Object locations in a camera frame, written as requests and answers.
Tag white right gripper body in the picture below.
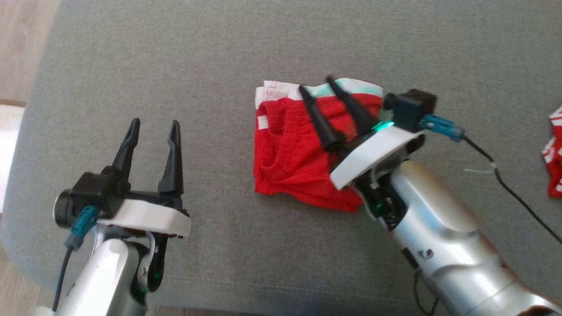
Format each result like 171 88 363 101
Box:
330 122 426 191

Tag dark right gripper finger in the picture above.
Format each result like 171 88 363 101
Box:
298 85 348 151
325 75 378 137

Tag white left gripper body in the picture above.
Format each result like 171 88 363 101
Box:
97 190 192 238

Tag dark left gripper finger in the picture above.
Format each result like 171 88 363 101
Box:
158 120 184 196
112 118 141 190

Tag red shorts with white band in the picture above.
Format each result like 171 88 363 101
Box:
253 78 385 213

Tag red jersey with striped trim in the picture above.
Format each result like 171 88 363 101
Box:
541 105 562 198

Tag grey sofa seat cushion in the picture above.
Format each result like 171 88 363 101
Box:
0 0 562 316

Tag left cable with blue connector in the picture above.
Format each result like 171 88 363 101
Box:
52 205 100 313

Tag cable with blue connector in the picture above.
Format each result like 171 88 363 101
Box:
422 114 562 245
52 205 100 313

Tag right cable with blue connector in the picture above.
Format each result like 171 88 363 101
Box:
422 114 562 245

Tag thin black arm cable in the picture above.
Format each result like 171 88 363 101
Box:
401 248 440 316

